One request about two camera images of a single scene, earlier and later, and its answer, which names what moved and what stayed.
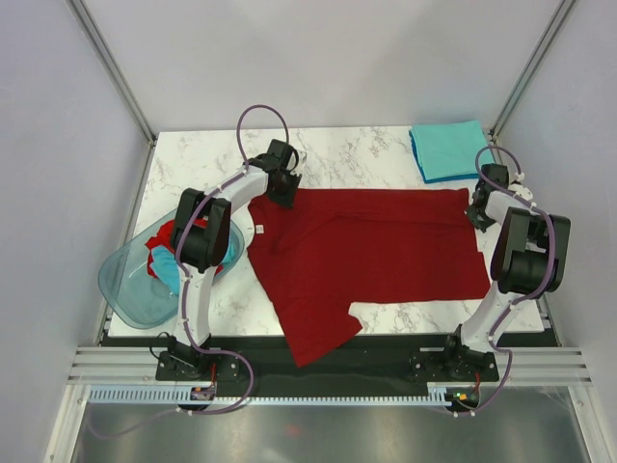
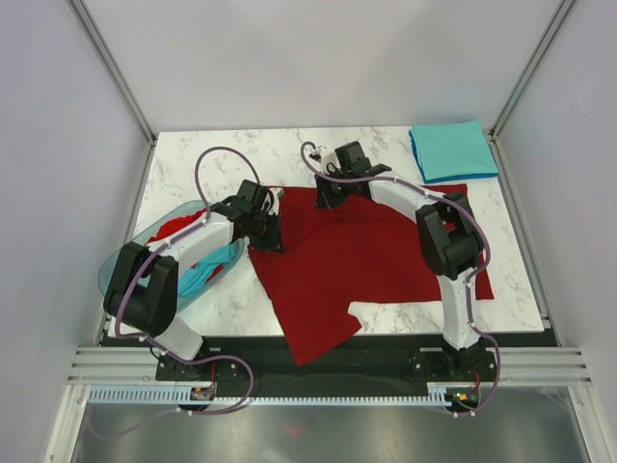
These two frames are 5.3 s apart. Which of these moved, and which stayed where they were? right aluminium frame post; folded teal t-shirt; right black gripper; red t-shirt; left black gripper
Moved: left black gripper; right black gripper
Stayed: right aluminium frame post; red t-shirt; folded teal t-shirt
